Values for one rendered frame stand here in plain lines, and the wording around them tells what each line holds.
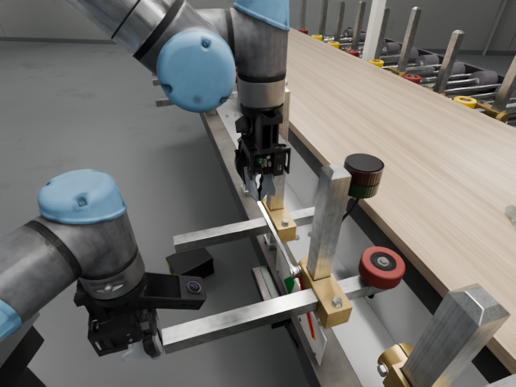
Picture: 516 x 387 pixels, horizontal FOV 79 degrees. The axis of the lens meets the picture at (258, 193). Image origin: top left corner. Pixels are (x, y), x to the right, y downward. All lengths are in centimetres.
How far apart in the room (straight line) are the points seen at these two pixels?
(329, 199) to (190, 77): 28
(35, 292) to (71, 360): 136
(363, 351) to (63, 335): 134
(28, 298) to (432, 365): 39
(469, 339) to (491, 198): 63
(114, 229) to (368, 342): 68
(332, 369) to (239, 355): 82
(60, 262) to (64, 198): 6
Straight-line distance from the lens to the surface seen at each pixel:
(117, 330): 50
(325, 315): 61
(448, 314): 35
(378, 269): 63
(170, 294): 48
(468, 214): 85
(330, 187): 48
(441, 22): 681
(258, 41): 47
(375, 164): 51
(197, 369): 151
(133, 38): 33
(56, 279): 36
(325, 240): 56
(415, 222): 77
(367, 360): 86
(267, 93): 49
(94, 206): 35
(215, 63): 31
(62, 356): 173
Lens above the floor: 136
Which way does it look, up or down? 37 degrees down
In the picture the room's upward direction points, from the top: straight up
